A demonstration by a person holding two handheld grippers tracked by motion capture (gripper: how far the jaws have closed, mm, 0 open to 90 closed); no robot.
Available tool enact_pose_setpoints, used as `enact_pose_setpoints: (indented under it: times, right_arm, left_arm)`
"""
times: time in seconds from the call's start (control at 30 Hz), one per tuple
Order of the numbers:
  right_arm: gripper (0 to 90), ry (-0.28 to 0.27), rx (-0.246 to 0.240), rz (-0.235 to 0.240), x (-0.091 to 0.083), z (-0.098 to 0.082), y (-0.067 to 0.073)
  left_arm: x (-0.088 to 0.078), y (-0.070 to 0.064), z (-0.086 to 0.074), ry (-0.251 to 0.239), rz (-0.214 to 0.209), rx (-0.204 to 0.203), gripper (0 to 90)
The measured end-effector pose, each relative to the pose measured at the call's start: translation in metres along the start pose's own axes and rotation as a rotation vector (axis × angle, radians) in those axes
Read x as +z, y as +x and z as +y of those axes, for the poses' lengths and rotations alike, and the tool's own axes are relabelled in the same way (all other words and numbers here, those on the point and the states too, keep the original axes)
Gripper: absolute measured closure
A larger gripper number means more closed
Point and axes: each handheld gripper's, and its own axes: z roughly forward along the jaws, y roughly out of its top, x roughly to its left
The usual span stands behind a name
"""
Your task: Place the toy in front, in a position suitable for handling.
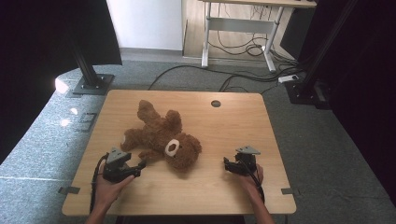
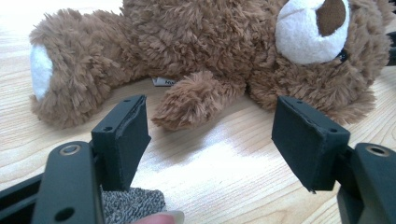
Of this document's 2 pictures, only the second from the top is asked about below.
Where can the brown teddy bear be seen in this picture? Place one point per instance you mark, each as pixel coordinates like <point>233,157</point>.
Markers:
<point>186,46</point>

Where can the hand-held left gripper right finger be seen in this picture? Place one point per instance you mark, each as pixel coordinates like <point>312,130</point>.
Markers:
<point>308,146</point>

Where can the grey terry towel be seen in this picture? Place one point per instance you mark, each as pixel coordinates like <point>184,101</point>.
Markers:
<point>134,205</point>

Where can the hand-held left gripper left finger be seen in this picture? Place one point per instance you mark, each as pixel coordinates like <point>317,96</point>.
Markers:
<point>121,146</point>

